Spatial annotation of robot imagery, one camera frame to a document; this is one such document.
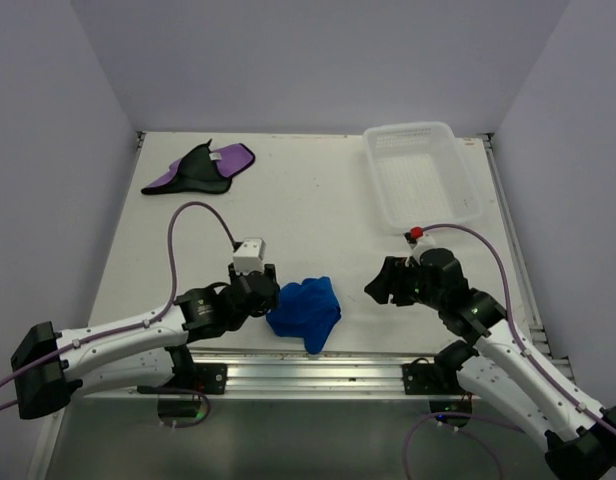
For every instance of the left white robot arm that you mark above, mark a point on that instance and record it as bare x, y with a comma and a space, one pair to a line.
51, 367

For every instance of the blue towel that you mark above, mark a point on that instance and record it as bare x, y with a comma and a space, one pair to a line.
308, 310

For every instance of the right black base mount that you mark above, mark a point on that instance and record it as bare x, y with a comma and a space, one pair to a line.
421, 377

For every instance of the purple and grey towel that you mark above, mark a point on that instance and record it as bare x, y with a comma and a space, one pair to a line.
203, 170

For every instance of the aluminium frame rail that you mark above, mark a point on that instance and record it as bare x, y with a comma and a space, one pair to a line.
286, 375

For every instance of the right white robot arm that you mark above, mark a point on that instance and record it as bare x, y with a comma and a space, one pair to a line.
576, 433

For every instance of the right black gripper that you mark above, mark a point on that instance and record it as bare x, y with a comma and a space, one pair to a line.
389, 281

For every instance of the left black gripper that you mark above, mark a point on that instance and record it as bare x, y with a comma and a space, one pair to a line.
273, 300

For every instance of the white plastic basket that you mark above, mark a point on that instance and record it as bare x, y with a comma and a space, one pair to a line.
420, 176

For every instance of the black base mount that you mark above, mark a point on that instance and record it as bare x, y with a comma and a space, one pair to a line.
210, 378
421, 377

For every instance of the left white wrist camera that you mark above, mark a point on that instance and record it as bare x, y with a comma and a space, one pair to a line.
249, 256

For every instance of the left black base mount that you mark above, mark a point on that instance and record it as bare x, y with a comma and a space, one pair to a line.
210, 378

